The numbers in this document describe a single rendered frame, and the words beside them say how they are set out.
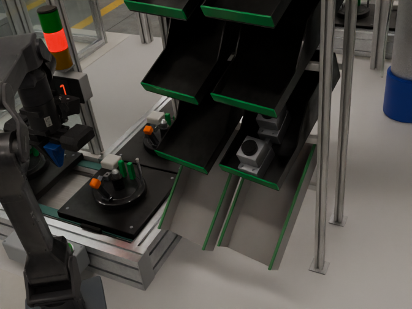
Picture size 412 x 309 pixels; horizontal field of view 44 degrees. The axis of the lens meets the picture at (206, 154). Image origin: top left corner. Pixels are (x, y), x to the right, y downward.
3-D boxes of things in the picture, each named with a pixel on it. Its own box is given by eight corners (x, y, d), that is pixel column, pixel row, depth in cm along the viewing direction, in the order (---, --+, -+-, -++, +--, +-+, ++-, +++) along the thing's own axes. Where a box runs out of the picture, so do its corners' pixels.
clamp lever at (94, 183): (108, 200, 128) (95, 186, 122) (102, 198, 129) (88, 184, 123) (114, 188, 130) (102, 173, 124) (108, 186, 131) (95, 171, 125)
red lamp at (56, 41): (59, 53, 128) (54, 34, 125) (44, 51, 130) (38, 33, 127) (72, 45, 131) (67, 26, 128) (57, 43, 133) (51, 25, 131)
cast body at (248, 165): (260, 181, 97) (250, 164, 92) (241, 175, 100) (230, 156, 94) (280, 146, 100) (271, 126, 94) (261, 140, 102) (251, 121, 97)
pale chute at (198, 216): (213, 251, 112) (203, 250, 108) (168, 229, 119) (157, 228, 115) (257, 131, 112) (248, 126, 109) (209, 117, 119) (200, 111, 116)
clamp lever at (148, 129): (157, 146, 145) (148, 132, 139) (152, 145, 146) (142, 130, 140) (163, 137, 147) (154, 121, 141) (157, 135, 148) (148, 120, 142)
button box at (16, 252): (73, 283, 120) (66, 265, 117) (8, 259, 129) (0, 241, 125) (91, 262, 125) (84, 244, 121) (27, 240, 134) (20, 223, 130)
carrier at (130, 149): (184, 179, 139) (177, 142, 132) (112, 162, 149) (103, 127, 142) (221, 133, 156) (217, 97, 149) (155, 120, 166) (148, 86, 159)
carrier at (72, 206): (135, 241, 122) (124, 202, 115) (58, 217, 132) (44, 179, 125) (183, 181, 139) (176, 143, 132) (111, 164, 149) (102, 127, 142)
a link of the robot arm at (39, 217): (11, 147, 68) (19, 119, 73) (-44, 155, 68) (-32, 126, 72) (75, 289, 88) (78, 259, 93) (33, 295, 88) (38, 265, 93)
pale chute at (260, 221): (278, 270, 106) (270, 270, 102) (226, 246, 113) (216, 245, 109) (324, 143, 106) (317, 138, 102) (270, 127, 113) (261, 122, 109)
